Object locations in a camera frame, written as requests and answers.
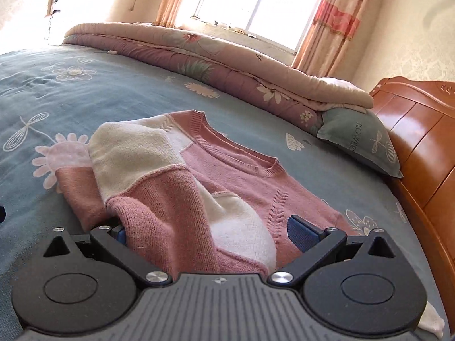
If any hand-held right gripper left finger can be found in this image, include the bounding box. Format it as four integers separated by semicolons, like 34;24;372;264
44;225;171;288

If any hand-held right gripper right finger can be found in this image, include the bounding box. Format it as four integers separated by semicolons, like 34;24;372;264
267;215;396;286

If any pink and white knit sweater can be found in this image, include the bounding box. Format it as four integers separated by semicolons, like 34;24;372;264
57;110;445;340

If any grey-green flower print pillow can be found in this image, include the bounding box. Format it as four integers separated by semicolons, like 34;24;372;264
316;108;404;179

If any wooden headboard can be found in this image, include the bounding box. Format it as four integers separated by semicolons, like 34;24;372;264
369;77;455;313

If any folded floral quilt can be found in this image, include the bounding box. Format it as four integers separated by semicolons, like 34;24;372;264
63;22;375;137

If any bright window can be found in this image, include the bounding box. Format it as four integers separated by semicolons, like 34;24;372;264
174;0;329;52

